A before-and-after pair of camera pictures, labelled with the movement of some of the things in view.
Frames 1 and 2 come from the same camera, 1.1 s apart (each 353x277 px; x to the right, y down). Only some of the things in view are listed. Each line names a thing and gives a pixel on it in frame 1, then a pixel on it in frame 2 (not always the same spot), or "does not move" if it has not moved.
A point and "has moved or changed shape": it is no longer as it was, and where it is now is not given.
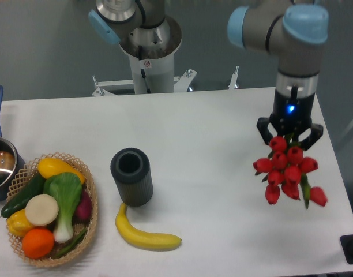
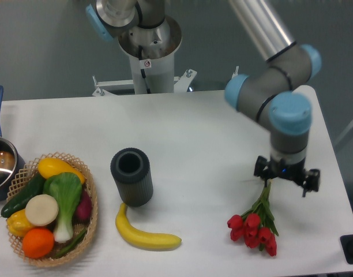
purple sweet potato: (83, 213) does not move
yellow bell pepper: (18, 224) does not move
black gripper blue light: (289, 113) -> (265, 169)
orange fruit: (38, 243) does not move
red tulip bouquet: (284, 168) has moved or changed shape
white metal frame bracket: (181, 83) does not move
